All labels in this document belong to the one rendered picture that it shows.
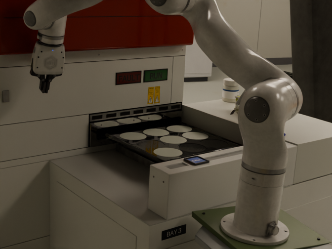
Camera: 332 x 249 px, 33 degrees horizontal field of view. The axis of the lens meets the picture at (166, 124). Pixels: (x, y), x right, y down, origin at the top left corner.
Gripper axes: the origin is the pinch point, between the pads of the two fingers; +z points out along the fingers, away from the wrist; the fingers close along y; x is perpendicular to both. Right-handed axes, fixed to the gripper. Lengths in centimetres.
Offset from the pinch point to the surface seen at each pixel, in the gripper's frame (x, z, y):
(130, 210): -46, 20, 14
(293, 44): 130, 22, 236
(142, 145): -13.5, 17.5, 34.0
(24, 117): 5.7, 14.3, -3.6
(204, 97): 350, 165, 339
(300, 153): -47, 5, 75
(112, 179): -22.3, 24.7, 19.4
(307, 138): -43, 2, 82
